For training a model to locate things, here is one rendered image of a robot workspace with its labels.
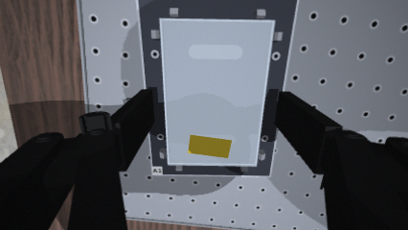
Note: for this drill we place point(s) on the grey perforated base plate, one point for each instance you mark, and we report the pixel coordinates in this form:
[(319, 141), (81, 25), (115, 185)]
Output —
[(349, 60)]

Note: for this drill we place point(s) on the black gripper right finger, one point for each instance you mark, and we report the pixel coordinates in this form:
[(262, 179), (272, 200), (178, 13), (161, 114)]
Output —
[(359, 194)]

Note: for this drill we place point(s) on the clear plastic rectangular lid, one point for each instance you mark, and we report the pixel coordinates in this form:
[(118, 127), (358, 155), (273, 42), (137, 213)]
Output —
[(215, 74)]

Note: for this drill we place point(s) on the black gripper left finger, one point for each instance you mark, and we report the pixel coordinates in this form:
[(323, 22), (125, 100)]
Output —
[(88, 160)]

